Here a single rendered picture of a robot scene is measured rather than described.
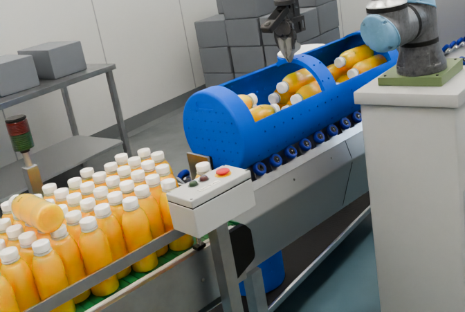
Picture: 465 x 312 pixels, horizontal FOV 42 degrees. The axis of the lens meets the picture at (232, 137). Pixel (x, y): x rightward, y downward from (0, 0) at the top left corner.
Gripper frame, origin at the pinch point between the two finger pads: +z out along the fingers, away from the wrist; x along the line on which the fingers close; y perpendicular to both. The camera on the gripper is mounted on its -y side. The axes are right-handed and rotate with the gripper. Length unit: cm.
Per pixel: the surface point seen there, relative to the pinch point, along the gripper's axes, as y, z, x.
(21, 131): -84, 2, 33
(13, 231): -107, 15, -4
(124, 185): -77, 14, -7
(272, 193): -29.2, 35.9, -12.9
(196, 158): -46, 20, 1
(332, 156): 2.4, 35.0, -12.6
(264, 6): 254, 22, 255
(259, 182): -32.8, 31.1, -11.5
